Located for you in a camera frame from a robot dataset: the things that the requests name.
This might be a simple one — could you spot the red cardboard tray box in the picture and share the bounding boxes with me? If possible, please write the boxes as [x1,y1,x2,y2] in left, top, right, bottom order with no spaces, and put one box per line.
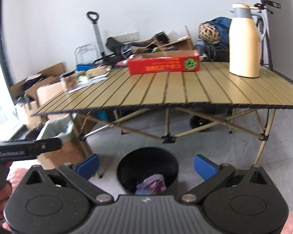
[127,50,200,74]

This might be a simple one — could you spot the woven rattan ball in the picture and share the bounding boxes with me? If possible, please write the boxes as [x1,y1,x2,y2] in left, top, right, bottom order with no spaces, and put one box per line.
[198,23,221,44]

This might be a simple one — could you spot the clear jar with snacks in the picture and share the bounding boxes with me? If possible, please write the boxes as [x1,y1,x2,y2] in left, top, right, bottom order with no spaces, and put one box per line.
[61,74,78,91]

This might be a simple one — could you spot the pink floor rug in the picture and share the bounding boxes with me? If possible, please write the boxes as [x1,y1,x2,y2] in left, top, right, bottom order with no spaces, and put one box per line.
[7,168,28,191]

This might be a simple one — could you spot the large open cardboard boxes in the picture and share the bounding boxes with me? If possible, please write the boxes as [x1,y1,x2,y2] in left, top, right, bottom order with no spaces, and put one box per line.
[10,62,66,130]

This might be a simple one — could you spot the black cart handle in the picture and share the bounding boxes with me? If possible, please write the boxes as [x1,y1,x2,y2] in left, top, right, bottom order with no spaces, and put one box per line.
[87,11,105,57]

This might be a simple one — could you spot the khaki folding camping table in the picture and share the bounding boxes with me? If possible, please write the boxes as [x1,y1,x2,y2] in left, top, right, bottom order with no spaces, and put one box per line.
[35,62,293,158]

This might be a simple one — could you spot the black round trash bin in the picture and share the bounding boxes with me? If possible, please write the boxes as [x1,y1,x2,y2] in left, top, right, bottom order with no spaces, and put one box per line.
[117,147,179,196]

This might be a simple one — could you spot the black cart wheel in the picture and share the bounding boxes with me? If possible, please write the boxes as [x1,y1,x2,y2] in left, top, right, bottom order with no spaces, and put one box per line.
[190,116,212,129]

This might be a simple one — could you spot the yellow small carton box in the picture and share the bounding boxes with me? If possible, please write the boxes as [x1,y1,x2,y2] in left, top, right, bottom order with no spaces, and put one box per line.
[86,66,112,78]

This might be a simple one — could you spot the beige bin with black liner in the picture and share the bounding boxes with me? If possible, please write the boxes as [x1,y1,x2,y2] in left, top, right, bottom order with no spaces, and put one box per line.
[22,124,44,141]

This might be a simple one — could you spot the cardboard box with green liner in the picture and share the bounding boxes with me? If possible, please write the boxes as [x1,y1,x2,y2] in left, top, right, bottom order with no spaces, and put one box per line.
[37,115,92,170]

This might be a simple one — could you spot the wall power sockets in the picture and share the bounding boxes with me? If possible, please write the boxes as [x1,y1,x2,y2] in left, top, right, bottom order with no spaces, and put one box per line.
[113,31,140,43]

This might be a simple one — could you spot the blue fabric bag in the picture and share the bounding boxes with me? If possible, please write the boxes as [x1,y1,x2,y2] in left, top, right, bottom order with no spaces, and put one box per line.
[205,17,232,49]

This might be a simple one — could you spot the white paper sheet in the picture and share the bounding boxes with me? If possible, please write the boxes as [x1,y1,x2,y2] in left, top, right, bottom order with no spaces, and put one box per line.
[68,74,107,93]

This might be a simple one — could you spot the light blue plush toy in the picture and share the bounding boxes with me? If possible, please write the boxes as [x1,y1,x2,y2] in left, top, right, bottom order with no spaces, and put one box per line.
[135,183,151,195]

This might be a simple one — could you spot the purple satin cloth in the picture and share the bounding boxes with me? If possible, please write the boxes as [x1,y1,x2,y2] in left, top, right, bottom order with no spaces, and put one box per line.
[143,174,167,193]

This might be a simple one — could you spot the person's left hand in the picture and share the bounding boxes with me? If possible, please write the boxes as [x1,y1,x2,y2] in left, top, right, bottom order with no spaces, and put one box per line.
[0,181,13,231]

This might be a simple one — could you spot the open brown cardboard box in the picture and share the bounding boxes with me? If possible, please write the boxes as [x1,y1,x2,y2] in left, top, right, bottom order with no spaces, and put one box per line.
[153,25,195,52]

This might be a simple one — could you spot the cream thermos jug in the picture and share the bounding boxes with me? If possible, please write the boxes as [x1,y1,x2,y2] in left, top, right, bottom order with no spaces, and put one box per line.
[229,3,261,78]

